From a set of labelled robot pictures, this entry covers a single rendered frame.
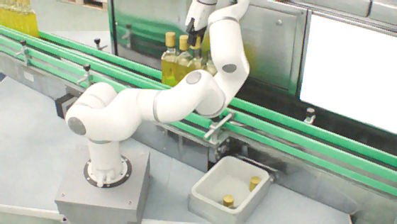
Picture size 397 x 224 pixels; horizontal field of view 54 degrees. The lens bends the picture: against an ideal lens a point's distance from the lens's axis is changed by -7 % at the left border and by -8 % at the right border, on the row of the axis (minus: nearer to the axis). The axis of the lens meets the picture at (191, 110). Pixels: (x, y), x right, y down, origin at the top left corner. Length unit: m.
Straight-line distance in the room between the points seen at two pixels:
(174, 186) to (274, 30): 0.62
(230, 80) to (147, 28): 0.76
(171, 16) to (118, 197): 0.78
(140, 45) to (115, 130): 0.89
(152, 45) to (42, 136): 0.60
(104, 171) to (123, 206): 0.13
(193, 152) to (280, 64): 0.43
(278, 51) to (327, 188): 0.48
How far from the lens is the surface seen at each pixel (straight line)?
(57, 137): 1.74
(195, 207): 1.32
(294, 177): 1.42
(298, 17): 1.36
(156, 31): 1.78
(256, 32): 1.46
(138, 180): 1.31
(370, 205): 1.37
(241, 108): 1.49
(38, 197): 1.48
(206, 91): 1.00
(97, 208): 1.27
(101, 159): 1.26
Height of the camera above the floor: 1.74
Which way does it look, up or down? 33 degrees down
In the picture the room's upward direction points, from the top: straight up
